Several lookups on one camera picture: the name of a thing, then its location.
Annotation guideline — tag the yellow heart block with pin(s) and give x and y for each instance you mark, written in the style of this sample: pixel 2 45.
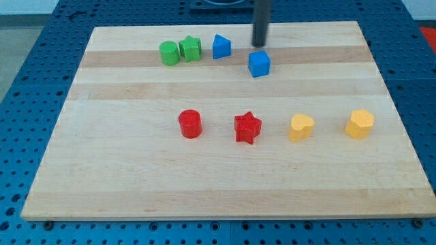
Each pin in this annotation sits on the yellow heart block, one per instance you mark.
pixel 301 127

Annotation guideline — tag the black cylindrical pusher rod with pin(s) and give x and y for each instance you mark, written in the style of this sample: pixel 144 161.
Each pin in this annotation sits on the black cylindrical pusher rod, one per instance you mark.
pixel 261 19

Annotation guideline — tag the blue cube block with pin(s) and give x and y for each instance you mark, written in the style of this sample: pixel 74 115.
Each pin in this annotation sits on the blue cube block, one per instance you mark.
pixel 259 63

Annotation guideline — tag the green cylinder block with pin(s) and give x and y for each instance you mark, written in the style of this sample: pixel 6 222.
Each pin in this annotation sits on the green cylinder block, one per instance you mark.
pixel 169 53

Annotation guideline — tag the red cylinder block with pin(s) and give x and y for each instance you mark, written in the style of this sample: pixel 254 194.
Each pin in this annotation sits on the red cylinder block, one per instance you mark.
pixel 190 123

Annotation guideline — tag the yellow hexagon block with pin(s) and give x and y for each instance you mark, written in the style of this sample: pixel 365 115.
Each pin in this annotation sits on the yellow hexagon block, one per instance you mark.
pixel 359 124

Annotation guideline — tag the light wooden board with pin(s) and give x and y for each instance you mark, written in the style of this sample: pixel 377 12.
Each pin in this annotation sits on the light wooden board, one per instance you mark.
pixel 117 152

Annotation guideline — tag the red star block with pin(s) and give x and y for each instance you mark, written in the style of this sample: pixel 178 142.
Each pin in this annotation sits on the red star block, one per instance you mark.
pixel 247 127

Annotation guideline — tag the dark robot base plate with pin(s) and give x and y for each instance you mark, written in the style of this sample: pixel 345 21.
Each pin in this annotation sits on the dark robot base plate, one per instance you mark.
pixel 220 5

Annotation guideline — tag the blue triangle block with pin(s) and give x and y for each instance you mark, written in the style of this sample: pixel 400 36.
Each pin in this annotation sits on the blue triangle block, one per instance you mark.
pixel 222 47

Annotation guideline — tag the green star block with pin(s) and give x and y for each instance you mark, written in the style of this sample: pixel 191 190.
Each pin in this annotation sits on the green star block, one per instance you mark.
pixel 190 48

